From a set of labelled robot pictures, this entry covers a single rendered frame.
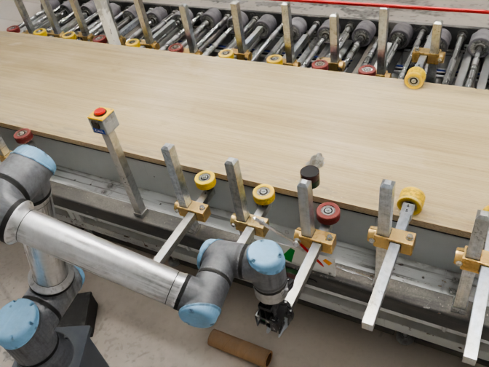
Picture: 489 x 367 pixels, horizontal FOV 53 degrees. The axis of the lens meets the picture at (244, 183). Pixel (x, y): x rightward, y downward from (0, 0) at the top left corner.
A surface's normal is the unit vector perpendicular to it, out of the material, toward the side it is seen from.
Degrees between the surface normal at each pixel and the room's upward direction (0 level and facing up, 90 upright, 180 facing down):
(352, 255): 0
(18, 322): 5
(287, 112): 0
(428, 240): 90
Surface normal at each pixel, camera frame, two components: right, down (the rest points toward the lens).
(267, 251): -0.05, -0.72
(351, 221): -0.44, 0.65
